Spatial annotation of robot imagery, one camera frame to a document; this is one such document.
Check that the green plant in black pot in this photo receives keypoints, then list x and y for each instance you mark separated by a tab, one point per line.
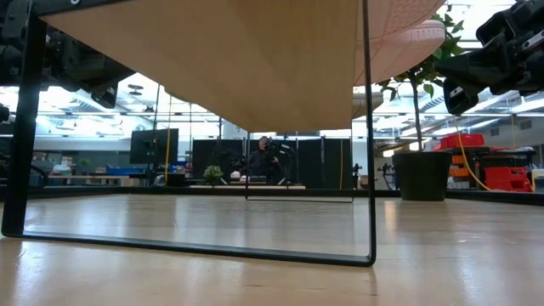
423	176

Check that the black tripod device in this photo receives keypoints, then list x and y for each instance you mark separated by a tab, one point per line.
356	174
386	172

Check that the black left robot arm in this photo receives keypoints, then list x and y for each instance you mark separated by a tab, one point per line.
13	42

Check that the wooden shelf with black frame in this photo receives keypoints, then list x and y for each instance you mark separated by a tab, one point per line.
212	64

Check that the blue bin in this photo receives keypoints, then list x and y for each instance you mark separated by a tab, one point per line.
123	171

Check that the person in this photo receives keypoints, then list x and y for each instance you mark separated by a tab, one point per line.
259	166

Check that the small green plant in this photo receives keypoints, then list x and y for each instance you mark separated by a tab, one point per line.
213	173

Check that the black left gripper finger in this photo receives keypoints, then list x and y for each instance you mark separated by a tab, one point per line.
117	73

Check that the red storage bins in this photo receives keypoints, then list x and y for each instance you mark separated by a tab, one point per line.
508	178

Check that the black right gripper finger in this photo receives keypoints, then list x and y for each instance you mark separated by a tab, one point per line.
476	66

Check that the black monitor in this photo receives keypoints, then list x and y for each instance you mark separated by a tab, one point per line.
163	146

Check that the black partition panels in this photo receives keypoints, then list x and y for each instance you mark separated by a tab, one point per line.
314	163

